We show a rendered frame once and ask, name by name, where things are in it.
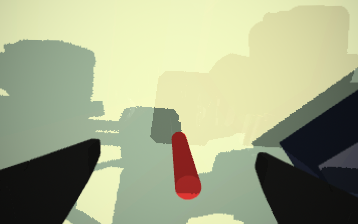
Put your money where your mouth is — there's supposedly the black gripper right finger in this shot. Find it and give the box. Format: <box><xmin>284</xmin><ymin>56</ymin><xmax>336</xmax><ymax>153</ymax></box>
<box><xmin>254</xmin><ymin>152</ymin><xmax>358</xmax><ymax>224</ymax></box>

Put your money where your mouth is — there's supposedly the red peg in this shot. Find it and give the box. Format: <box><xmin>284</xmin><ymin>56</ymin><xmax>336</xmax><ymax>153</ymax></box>
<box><xmin>172</xmin><ymin>132</ymin><xmax>201</xmax><ymax>199</ymax></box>

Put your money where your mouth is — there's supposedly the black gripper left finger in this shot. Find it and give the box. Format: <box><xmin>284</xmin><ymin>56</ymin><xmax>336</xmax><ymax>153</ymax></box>
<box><xmin>0</xmin><ymin>138</ymin><xmax>101</xmax><ymax>224</ymax></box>

